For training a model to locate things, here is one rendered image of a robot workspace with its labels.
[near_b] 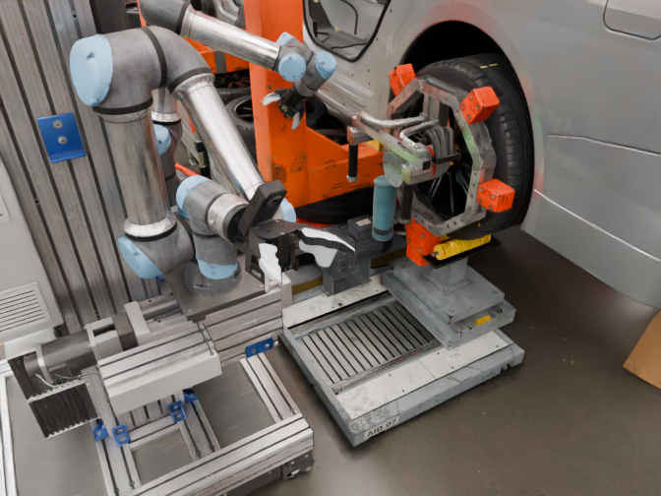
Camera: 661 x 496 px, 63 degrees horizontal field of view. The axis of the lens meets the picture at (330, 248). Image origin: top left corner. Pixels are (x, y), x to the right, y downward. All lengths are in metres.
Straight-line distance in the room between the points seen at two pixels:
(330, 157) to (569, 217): 1.05
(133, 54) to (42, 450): 1.34
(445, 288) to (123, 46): 1.67
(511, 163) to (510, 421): 0.99
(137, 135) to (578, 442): 1.83
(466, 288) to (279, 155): 0.98
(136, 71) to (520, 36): 1.09
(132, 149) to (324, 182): 1.30
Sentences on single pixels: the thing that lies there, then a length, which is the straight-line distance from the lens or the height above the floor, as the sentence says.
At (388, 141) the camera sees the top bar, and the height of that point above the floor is 0.98.
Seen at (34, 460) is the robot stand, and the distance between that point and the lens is 2.02.
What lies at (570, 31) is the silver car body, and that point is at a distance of 1.63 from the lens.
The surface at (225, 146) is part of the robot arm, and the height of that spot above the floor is 1.26.
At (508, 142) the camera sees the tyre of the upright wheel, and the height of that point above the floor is 1.01.
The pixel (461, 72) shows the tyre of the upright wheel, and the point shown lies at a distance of 1.92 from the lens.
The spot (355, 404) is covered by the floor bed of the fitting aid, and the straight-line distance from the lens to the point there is 2.09.
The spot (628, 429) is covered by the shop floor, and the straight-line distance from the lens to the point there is 2.39.
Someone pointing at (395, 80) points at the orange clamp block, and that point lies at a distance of 2.07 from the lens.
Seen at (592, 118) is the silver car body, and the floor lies 1.18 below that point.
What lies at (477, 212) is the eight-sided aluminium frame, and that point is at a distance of 1.88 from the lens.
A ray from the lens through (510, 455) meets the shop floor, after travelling 2.16.
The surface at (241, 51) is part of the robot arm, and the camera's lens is 1.62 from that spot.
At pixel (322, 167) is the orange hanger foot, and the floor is 0.68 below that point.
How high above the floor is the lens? 1.71
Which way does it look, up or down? 35 degrees down
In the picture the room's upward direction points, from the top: straight up
